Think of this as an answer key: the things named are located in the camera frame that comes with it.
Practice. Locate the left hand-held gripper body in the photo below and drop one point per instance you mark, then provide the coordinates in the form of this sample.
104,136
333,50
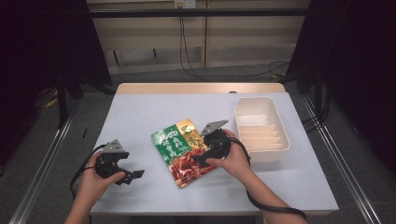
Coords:
109,159

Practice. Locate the black horizontal frame bar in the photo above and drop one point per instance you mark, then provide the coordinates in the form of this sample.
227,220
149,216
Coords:
199,12

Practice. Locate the black curtain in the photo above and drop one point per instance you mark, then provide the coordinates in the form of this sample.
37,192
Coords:
37,46
358,62

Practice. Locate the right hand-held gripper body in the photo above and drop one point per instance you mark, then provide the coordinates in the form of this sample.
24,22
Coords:
216,141

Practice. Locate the metal floor rail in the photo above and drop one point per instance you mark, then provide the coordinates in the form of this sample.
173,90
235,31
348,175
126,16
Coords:
339,161
40,174

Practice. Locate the wooden table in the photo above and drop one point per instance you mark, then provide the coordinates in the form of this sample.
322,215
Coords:
199,88

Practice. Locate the green and red snack packet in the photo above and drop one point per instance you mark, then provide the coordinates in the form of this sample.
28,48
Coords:
180,149

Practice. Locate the pale table cover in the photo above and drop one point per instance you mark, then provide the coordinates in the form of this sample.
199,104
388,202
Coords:
140,112

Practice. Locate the white wall socket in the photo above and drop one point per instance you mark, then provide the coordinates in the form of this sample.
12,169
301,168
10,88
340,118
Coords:
185,3

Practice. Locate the person's left hand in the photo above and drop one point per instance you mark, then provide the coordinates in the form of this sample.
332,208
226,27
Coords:
91,183

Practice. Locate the white plastic container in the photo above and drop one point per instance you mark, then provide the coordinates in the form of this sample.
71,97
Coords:
261,129

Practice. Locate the person's right hand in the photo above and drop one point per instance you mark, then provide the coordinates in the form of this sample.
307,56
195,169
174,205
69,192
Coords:
236,158

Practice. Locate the black metal stand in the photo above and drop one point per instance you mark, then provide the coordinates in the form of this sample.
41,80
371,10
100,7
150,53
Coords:
62,102

